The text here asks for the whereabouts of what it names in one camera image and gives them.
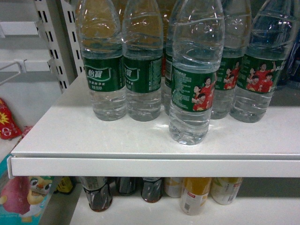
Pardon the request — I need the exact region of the clear water bottle green label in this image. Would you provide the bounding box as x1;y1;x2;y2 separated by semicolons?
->
169;0;225;145

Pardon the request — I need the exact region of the water bottle left front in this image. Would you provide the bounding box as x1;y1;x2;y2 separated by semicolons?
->
76;0;127;121

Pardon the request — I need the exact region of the water bottle behind right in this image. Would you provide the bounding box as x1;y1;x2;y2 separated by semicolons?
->
211;0;252;120

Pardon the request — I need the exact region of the water bottle far right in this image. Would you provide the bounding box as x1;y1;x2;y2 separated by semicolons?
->
229;0;300;123

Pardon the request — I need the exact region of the white yellow juice bottle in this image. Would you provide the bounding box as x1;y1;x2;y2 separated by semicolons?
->
180;177;212;216

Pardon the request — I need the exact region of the dark cola bottle below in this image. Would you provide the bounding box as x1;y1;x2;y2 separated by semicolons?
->
79;176;113;212

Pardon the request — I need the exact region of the pale drink bottle below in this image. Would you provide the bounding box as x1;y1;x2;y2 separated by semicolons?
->
210;177;243;205

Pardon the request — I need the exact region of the red snack packet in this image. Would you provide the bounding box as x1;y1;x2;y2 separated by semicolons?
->
0;98;22;140

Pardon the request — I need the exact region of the colourful cartoon box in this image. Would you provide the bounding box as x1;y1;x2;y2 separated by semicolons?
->
0;154;58;225

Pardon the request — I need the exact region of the white slotted upright post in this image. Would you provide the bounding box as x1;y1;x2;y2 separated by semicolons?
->
34;0;73;92

